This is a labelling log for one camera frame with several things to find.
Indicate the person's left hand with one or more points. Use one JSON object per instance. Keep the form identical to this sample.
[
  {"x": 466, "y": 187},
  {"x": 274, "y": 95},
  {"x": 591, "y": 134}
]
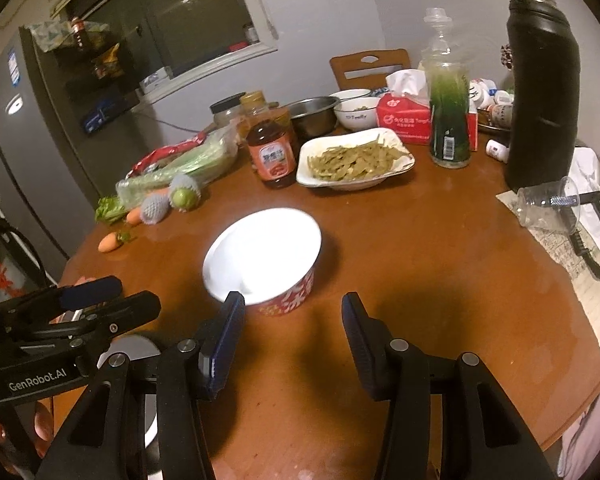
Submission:
[{"x": 42, "y": 425}]

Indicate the printed paper sheet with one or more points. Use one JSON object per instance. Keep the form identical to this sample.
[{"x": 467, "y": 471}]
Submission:
[{"x": 560, "y": 260}]

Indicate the white pill bottle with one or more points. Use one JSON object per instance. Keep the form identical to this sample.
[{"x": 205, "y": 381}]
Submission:
[
  {"x": 502, "y": 112},
  {"x": 497, "y": 151},
  {"x": 482, "y": 92}
]

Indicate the red paper decoration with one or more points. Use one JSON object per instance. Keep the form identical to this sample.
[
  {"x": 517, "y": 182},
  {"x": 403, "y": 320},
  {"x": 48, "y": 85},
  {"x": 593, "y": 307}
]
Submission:
[{"x": 7, "y": 280}]

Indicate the red-labelled sauce bottle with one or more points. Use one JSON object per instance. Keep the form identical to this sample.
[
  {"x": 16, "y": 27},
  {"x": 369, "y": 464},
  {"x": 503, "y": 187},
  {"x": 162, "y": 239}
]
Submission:
[{"x": 271, "y": 160}]

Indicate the amber jar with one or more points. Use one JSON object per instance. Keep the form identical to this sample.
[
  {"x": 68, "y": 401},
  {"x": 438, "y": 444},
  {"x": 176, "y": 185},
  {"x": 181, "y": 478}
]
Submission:
[{"x": 257, "y": 107}]

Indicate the wooden chair back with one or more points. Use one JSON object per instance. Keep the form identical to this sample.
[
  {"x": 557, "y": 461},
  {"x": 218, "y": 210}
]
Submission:
[{"x": 370, "y": 67}]

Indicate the bagged celery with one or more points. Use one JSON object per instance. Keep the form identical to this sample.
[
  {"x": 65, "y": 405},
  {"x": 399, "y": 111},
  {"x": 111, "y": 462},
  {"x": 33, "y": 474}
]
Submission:
[{"x": 195, "y": 160}]

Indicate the large metal bowl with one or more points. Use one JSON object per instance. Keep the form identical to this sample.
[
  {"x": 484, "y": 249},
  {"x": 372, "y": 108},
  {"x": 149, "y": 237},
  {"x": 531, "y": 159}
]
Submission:
[{"x": 312, "y": 117}]

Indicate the white patterned box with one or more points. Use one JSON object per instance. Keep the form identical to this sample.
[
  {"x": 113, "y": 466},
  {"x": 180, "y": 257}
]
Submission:
[{"x": 156, "y": 79}]

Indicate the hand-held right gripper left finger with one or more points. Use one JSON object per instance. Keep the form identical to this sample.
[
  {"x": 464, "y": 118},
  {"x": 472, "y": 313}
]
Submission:
[{"x": 225, "y": 355}]

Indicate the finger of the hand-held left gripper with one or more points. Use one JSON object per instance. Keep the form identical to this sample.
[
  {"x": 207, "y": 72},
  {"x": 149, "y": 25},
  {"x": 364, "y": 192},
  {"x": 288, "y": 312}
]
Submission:
[
  {"x": 130, "y": 310},
  {"x": 90, "y": 290}
]

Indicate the white cloth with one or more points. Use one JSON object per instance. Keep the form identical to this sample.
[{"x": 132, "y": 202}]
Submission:
[{"x": 592, "y": 175}]

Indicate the red paper noodle bowl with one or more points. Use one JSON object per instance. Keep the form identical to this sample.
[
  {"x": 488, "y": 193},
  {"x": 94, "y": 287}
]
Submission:
[{"x": 260, "y": 255}]

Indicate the red-capped bottle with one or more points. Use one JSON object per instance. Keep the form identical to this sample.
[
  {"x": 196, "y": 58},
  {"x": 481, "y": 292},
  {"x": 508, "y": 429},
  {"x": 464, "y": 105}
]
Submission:
[{"x": 78, "y": 32}]

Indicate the black-lidded glass jar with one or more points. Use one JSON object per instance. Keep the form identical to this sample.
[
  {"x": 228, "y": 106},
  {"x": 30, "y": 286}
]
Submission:
[{"x": 225, "y": 110}]

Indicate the grey refrigerator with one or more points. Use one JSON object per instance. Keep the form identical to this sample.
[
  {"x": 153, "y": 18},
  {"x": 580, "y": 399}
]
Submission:
[{"x": 40, "y": 160}]

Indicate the large carrot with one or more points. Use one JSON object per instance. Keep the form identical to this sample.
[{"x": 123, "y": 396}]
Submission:
[{"x": 109, "y": 242}]

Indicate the printed white garment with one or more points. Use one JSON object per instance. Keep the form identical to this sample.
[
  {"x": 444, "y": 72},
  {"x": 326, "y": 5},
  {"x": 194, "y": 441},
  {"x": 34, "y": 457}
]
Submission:
[{"x": 590, "y": 435}]

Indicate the black thermos flask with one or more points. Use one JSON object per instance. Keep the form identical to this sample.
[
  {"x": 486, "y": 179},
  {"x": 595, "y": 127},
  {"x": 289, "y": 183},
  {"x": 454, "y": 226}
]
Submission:
[{"x": 542, "y": 90}]

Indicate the red snack bag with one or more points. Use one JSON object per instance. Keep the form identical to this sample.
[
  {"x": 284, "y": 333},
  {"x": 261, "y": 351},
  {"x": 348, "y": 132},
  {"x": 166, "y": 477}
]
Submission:
[{"x": 165, "y": 152}]

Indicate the teal patterned box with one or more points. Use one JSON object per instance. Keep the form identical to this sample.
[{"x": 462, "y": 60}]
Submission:
[{"x": 47, "y": 35}]

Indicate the green glass bottle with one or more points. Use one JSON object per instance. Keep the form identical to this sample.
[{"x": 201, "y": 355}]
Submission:
[{"x": 447, "y": 110}]

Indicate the white bowl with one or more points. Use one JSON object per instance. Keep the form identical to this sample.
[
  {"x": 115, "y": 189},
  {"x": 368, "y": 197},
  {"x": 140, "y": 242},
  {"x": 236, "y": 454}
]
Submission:
[
  {"x": 350, "y": 94},
  {"x": 357, "y": 115}
]

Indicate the foam-netted green fruit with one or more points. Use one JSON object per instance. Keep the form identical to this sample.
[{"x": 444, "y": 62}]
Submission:
[
  {"x": 185, "y": 195},
  {"x": 156, "y": 210}
]

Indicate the window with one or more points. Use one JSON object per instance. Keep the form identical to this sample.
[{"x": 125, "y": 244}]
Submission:
[{"x": 190, "y": 20}]

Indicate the red tissue box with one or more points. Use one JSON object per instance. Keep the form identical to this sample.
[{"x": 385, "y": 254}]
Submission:
[{"x": 405, "y": 115}]

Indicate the clear glass cup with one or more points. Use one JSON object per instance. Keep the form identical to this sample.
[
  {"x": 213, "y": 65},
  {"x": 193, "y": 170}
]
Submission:
[{"x": 545, "y": 205}]

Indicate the loose celery bunch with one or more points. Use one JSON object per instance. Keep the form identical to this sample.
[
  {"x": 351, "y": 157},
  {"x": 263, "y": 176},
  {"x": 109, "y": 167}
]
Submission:
[{"x": 110, "y": 210}]

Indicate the white plate of green beans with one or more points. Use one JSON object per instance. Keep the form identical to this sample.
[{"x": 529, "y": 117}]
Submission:
[{"x": 355, "y": 160}]

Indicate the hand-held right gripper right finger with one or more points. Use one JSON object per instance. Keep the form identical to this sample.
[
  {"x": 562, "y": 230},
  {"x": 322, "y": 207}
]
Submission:
[{"x": 362, "y": 345}]

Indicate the yellow snack bag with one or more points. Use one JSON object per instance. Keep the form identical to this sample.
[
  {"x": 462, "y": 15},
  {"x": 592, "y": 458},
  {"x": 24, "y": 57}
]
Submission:
[{"x": 107, "y": 60}]

